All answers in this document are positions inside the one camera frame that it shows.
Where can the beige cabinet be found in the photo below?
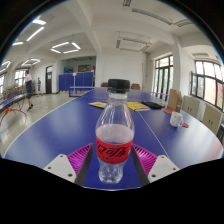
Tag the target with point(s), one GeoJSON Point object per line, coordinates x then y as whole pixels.
{"type": "Point", "coordinates": [191, 106]}
{"type": "Point", "coordinates": [211, 117]}

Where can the clear red-labelled drink bottle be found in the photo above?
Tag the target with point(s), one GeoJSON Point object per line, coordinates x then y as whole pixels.
{"type": "Point", "coordinates": [115, 150]}

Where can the brown chair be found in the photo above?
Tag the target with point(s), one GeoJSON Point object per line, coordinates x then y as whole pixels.
{"type": "Point", "coordinates": [104, 84]}
{"type": "Point", "coordinates": [135, 86]}

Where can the person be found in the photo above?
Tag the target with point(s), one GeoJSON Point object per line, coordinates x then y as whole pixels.
{"type": "Point", "coordinates": [29, 88]}
{"type": "Point", "coordinates": [39, 86]}

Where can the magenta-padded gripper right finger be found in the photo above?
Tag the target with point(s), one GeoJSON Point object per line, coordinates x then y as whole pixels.
{"type": "Point", "coordinates": [163, 168]}

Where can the white mug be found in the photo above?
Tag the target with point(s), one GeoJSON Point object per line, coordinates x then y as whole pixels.
{"type": "Point", "coordinates": [175, 119]}

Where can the blue table with red legs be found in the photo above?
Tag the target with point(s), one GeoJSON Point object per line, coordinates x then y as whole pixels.
{"type": "Point", "coordinates": [11, 101]}

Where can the large yellow book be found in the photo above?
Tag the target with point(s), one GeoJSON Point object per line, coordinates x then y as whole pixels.
{"type": "Point", "coordinates": [138, 106]}

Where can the black-framed tall window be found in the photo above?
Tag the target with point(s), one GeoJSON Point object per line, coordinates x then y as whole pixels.
{"type": "Point", "coordinates": [163, 75]}

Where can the dark wooden door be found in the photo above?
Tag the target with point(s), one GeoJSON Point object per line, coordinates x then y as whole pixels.
{"type": "Point", "coordinates": [49, 79]}

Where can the blue partition panels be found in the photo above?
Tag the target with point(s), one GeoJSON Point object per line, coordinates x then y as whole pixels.
{"type": "Point", "coordinates": [76, 81]}

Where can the black-framed wide window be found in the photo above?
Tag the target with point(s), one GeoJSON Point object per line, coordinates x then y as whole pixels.
{"type": "Point", "coordinates": [208, 83]}

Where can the red table tennis paddle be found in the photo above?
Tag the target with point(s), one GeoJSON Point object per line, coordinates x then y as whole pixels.
{"type": "Point", "coordinates": [168, 110]}

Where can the small yellow book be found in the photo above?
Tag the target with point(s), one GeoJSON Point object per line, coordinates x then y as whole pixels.
{"type": "Point", "coordinates": [97, 105]}

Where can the ceiling lights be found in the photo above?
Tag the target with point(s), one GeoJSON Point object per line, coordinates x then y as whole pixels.
{"type": "Point", "coordinates": [35, 33]}

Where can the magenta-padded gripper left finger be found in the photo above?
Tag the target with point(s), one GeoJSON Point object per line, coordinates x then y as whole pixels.
{"type": "Point", "coordinates": [60, 166]}

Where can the brown cardboard box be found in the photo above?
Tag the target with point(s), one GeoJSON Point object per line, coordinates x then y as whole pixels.
{"type": "Point", "coordinates": [174, 99]}

